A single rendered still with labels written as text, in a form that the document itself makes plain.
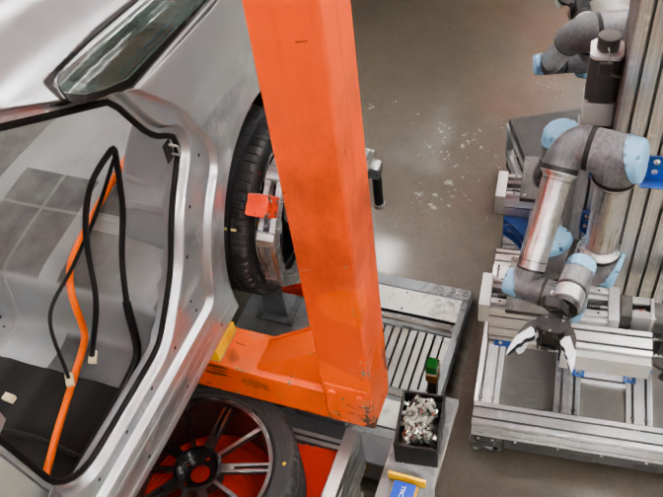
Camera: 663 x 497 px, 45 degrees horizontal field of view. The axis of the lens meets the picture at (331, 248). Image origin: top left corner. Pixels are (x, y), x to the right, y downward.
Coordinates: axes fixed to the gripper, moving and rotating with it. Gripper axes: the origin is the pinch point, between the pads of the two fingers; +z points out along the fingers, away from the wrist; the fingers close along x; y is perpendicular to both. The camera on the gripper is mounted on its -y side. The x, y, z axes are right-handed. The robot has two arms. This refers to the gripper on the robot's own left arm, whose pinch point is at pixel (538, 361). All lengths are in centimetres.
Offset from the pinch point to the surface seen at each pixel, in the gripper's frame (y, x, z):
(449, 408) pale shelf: 74, 42, -24
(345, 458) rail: 76, 68, 4
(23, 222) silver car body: -3, 174, 1
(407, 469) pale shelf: 73, 45, 2
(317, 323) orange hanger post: 11, 64, -1
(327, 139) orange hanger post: -55, 43, -3
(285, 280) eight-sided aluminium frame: 35, 100, -30
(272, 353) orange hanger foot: 40, 90, -4
